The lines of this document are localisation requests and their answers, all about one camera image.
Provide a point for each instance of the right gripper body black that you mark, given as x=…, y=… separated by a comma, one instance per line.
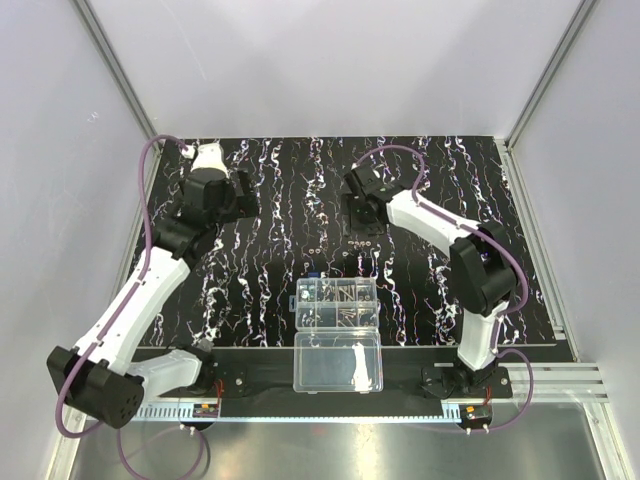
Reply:
x=364, y=215

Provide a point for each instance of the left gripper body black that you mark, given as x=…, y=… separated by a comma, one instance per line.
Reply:
x=242, y=195

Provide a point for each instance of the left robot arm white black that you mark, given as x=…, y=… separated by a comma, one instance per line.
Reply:
x=98, y=375

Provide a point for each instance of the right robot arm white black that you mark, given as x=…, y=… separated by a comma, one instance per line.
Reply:
x=483, y=272

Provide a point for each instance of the black marbled table mat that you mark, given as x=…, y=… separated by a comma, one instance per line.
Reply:
x=240, y=292

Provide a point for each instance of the clear plastic organizer box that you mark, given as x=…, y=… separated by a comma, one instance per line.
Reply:
x=336, y=334

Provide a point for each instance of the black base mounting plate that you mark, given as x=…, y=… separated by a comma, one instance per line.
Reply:
x=260, y=380

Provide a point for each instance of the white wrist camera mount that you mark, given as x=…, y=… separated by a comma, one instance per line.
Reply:
x=210, y=156

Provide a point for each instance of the white slotted cable duct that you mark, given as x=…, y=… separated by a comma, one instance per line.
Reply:
x=190, y=412

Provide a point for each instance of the left aluminium frame post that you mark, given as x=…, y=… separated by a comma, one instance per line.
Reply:
x=102, y=44

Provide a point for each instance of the aluminium frame post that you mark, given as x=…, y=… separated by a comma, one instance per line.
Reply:
x=102, y=44
x=577, y=22

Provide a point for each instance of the aluminium rail right side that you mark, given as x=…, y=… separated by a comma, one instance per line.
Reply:
x=553, y=383

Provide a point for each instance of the right aluminium frame post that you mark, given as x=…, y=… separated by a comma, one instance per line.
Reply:
x=577, y=22

